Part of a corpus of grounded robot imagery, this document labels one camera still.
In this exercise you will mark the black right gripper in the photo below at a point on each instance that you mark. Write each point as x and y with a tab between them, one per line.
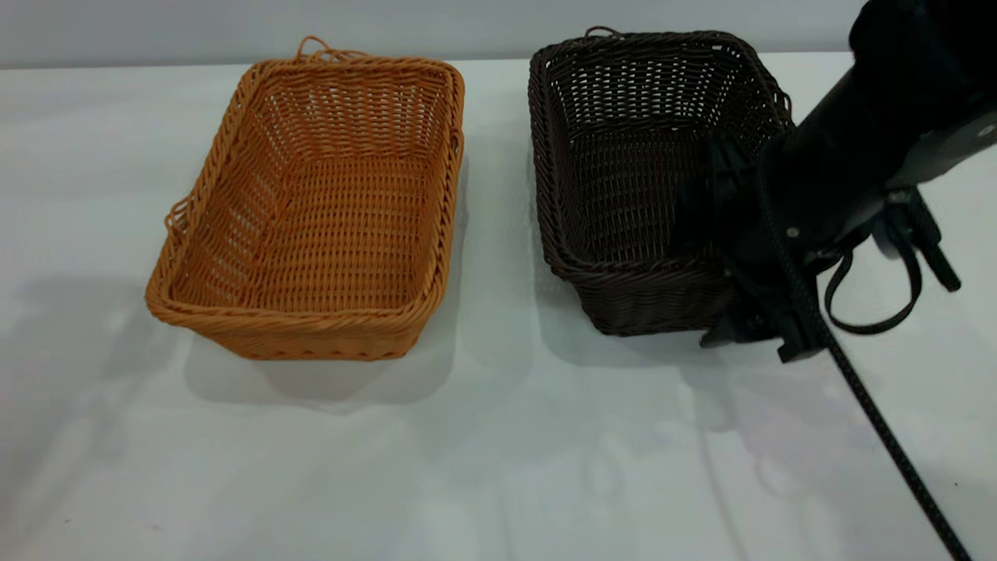
818	195

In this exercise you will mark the dark brown woven wicker basket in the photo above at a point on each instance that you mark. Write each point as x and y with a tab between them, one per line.
623	195

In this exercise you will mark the orange-brown woven wicker basket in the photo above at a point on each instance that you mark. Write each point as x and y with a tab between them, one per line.
343	234

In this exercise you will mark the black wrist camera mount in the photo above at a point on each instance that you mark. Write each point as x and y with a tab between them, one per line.
954	144

